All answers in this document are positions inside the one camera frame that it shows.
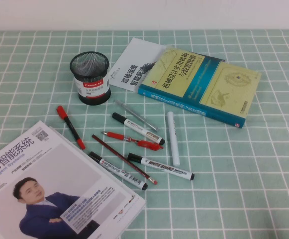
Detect white marker with brown label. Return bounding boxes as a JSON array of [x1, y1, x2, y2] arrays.
[[111, 112, 166, 146]]

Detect magazine with man on cover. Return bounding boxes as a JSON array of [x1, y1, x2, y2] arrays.
[[0, 120, 146, 239]]

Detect white board marker black caps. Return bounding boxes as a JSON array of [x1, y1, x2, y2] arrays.
[[127, 152, 195, 181]]

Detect white booklet with black title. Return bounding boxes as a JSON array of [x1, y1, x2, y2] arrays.
[[108, 37, 167, 93]]

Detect white paint marker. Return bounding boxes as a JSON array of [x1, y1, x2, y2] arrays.
[[167, 111, 181, 167]]

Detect black mesh pen holder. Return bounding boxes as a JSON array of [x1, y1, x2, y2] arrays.
[[69, 51, 111, 106]]

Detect yellow and teal hardcover book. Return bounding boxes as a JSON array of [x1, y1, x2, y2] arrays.
[[137, 46, 262, 129]]

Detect white marker with grey label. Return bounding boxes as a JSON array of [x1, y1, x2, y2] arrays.
[[89, 151, 149, 191]]

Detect red and black pen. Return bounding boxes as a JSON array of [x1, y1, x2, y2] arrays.
[[56, 105, 86, 150]]

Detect green checked tablecloth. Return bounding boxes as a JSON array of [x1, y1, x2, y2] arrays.
[[0, 29, 289, 239]]

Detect dark red pencil with eraser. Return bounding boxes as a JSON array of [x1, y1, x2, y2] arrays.
[[92, 134, 159, 185]]

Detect thin grey pen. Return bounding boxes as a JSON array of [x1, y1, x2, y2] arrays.
[[114, 100, 160, 132]]

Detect red gel pen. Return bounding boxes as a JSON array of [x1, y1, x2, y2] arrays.
[[101, 131, 164, 152]]

